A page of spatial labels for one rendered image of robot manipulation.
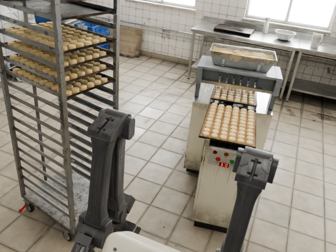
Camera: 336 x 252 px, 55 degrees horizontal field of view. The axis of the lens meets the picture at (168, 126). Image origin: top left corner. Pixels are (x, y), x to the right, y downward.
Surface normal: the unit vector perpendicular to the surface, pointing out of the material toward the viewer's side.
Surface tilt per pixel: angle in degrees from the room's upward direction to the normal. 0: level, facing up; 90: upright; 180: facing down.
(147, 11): 90
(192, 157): 90
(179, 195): 0
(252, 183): 80
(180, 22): 90
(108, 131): 13
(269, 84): 90
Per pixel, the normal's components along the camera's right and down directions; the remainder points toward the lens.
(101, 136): -0.35, 0.29
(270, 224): 0.09, -0.87
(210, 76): -0.22, 0.47
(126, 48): -0.33, 0.05
